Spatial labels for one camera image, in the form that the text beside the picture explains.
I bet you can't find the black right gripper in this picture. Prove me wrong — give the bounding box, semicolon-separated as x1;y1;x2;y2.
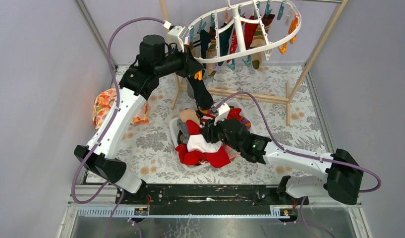
198;113;242;153

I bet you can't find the black sock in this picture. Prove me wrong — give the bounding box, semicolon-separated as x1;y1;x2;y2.
188;76;214;110

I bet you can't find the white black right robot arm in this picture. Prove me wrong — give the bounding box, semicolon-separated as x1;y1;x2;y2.
200;119;363;205

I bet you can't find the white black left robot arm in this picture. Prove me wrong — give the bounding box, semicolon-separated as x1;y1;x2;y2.
74;35;203;204

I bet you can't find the white oval clip hanger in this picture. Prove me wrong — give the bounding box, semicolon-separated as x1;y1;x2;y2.
188;0;302;65

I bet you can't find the large red sock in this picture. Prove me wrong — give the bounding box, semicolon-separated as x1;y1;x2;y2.
175;120;231;168

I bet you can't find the red patterned hanging sock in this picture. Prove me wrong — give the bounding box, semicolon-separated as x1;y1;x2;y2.
227;29;238;67

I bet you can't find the white laundry basket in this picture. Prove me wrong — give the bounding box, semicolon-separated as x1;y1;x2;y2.
169;100;248;171

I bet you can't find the olive striped hanging sock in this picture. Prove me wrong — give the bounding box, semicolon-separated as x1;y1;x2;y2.
250;14;275;70

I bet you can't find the floral orange fabric bag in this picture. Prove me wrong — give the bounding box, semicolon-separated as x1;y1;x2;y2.
93;87;149;129

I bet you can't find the orange clothespin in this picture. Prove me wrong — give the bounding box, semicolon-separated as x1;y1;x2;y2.
278;14;299;55

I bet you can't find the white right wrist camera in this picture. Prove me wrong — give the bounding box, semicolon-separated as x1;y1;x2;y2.
214;103;230;125

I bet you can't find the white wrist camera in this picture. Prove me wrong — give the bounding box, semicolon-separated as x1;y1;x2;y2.
214;103;230;125
163;21;190;53

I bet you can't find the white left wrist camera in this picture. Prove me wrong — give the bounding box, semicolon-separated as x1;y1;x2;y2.
163;21;190;53

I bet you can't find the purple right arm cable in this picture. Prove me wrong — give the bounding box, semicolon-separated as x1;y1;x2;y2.
213;91;382;193

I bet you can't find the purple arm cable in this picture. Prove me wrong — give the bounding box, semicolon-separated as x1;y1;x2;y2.
213;91;382;193
71;17;167;205

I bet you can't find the wooden hanger stand frame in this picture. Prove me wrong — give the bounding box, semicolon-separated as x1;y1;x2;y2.
159;0;349;127

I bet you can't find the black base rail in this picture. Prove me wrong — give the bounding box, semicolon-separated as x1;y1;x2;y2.
116;183;309;216

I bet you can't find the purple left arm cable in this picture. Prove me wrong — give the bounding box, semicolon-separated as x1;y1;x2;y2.
71;17;167;205

